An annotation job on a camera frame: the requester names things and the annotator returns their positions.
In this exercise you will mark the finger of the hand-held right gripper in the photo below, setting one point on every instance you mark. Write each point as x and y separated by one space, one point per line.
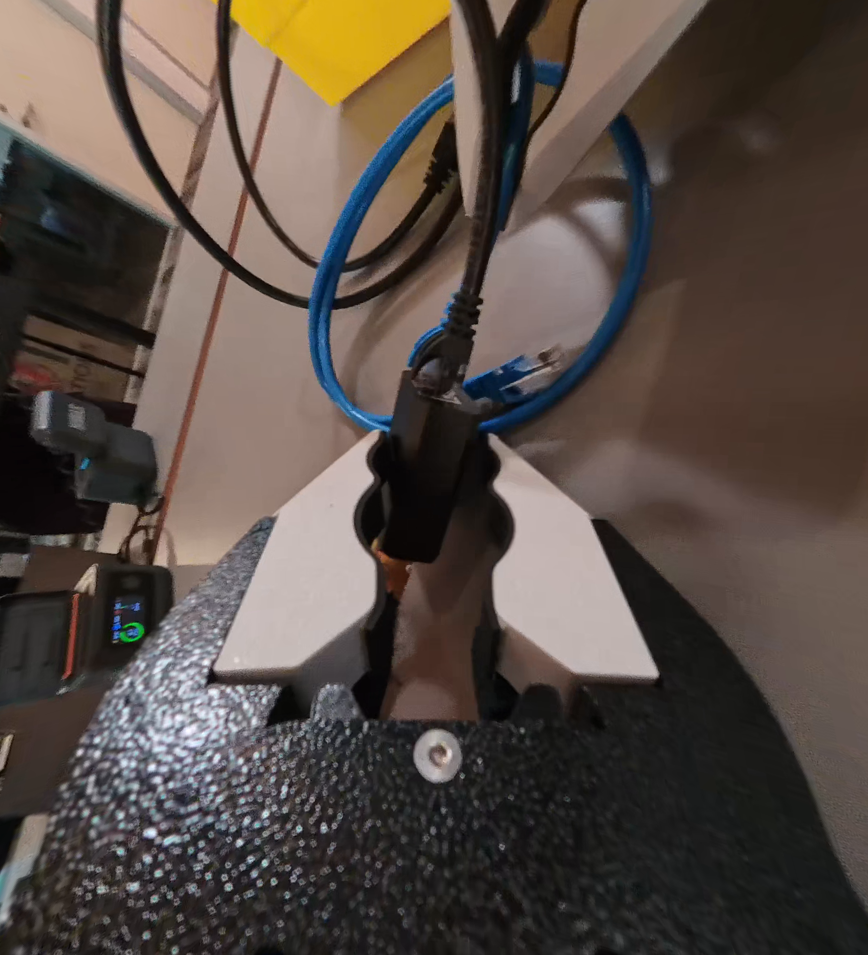
465 97
605 60

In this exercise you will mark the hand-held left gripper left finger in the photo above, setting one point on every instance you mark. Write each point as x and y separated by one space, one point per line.
300 574

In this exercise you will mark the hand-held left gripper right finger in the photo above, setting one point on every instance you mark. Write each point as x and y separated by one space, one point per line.
572 589

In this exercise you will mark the black ethernet port adapter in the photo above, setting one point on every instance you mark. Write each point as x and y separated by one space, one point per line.
426 477

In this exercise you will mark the yellow box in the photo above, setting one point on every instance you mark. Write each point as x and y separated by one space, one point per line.
337 37

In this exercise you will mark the thin brown pipe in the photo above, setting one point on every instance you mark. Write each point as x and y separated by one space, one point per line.
210 336

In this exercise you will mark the black battery pack with screen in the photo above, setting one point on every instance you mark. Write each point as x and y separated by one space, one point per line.
39 641

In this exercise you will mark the cardboard box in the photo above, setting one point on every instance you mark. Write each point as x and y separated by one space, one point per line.
80 365

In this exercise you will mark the black shelf rack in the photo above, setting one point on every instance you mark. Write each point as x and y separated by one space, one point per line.
1 313

